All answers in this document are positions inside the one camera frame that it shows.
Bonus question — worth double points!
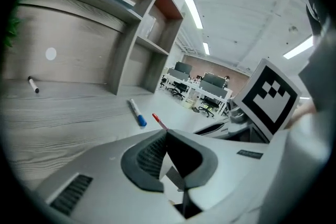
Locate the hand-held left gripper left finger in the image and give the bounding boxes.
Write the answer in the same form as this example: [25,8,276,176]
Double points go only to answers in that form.
[35,129,186,224]

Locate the black marker pen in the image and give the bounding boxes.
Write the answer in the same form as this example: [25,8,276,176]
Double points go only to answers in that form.
[27,76,40,94]

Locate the clear drinking glass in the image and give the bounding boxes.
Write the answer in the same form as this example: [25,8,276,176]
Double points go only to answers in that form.
[140,14,157,40]

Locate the white round sticker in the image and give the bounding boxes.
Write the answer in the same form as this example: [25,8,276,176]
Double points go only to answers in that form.
[45,47,57,61]

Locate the long white office desk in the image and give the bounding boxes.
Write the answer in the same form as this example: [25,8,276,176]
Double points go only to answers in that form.
[159,72,234,118]

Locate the person's right forearm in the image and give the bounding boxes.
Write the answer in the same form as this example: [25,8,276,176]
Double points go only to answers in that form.
[285,102,316,131]

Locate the grey wooden shelf hutch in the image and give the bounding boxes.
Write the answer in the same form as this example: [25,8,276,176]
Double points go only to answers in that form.
[15,0,184,97]

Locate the beige storage box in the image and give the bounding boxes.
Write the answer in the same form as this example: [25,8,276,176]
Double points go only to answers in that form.
[183,98,200,110]

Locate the red marker pen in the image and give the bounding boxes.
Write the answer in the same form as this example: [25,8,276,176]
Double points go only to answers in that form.
[152,112,169,131]

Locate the green potted plant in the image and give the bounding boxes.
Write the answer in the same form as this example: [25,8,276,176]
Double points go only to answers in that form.
[4,17,22,48]

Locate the blue marker pen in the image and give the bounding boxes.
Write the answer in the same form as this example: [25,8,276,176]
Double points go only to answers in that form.
[128,99,147,128]

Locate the dark grey desk partition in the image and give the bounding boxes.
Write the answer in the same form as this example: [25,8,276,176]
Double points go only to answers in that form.
[199,80,228,97]
[167,68,190,79]

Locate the grey wooden desk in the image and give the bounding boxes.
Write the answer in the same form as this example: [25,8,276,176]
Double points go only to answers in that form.
[0,78,229,192]

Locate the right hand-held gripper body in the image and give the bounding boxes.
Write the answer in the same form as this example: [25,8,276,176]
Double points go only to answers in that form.
[226,58,303,144]

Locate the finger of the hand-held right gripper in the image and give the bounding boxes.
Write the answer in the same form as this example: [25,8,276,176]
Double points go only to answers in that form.
[193,122,230,137]

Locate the black computer monitor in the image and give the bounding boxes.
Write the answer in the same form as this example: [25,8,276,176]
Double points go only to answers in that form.
[203,72,228,87]
[174,61,193,74]

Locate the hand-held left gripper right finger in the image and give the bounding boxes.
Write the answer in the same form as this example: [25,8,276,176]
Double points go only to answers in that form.
[167,129,270,224]

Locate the black office chair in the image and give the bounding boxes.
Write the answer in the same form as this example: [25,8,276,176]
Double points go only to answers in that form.
[167,81,186,99]
[198,98,220,119]

